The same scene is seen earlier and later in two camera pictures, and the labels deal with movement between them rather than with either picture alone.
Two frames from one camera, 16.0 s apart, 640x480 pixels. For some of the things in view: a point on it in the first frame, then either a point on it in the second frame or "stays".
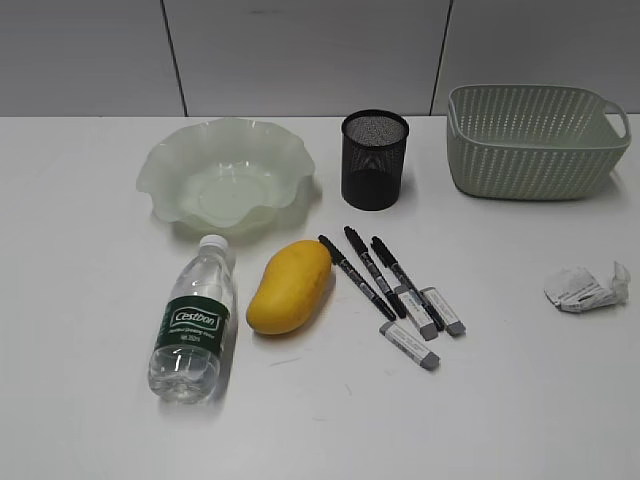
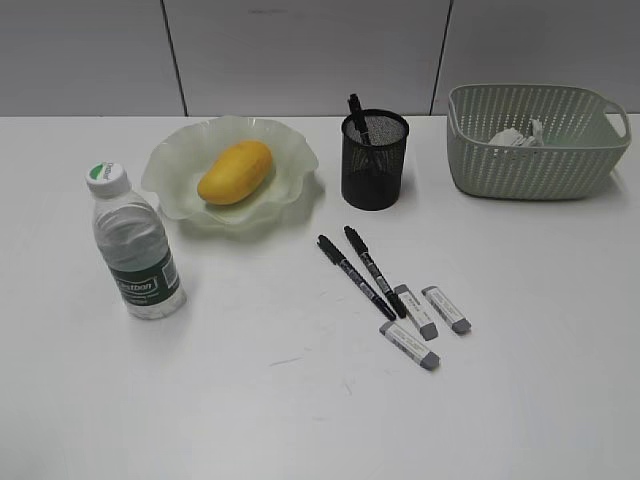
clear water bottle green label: [187, 357] to [135, 246]
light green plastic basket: [533, 142] stays
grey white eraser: [417, 311] stays
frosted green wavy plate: [223, 174] stays
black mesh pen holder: [372, 147] stays
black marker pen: [339, 260] stays
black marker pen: [390, 260] to [359, 118]
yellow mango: [291, 289] to [237, 174]
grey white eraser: [410, 346] stays
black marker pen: [376, 272] stays
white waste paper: [578, 290] to [511, 136]
